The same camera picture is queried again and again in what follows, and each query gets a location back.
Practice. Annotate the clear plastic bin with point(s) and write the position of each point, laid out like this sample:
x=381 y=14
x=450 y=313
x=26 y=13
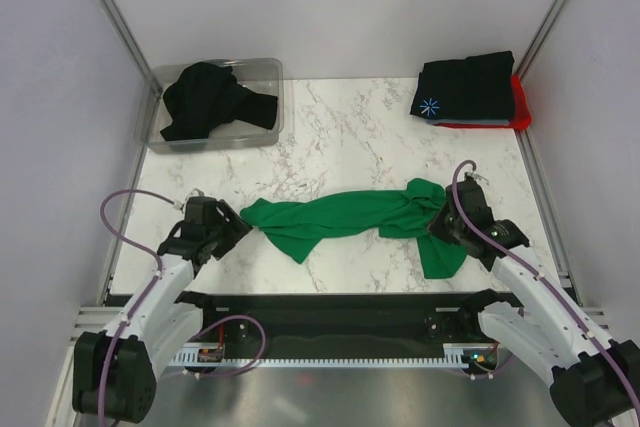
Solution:
x=262 y=75

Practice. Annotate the green t shirt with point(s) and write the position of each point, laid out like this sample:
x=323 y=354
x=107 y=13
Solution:
x=296 y=228

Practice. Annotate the folded black t shirt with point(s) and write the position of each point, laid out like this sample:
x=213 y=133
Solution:
x=476 y=87

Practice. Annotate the white slotted cable duct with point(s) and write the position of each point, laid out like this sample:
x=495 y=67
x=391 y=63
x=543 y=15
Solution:
x=452 y=356

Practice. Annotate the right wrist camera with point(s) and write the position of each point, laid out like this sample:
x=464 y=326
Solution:
x=472 y=200

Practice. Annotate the right aluminium frame post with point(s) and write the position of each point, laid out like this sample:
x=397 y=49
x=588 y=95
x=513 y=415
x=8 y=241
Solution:
x=549 y=21

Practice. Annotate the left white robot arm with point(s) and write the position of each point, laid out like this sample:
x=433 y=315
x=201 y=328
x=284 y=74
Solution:
x=116 y=370

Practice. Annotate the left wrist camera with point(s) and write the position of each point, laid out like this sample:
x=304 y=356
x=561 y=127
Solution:
x=201 y=210

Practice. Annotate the crumpled black t shirt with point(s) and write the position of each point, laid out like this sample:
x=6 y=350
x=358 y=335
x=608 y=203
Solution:
x=207 y=96

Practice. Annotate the folded red t shirt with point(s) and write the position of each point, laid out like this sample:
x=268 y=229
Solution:
x=519 y=122

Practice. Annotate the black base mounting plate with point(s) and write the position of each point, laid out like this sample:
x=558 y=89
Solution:
x=342 y=325

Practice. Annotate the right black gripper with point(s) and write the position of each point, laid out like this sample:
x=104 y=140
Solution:
x=435 y=226

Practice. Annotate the aluminium frame post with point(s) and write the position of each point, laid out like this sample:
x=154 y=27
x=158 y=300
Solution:
x=126 y=36
x=549 y=21

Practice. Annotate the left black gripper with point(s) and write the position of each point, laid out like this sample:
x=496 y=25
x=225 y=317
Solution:
x=235 y=228

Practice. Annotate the left aluminium frame post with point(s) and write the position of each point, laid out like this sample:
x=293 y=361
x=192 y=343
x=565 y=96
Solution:
x=126 y=36

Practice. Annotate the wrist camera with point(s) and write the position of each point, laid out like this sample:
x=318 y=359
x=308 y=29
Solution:
x=201 y=210
x=472 y=200

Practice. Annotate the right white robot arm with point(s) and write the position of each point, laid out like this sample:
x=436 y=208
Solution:
x=592 y=378

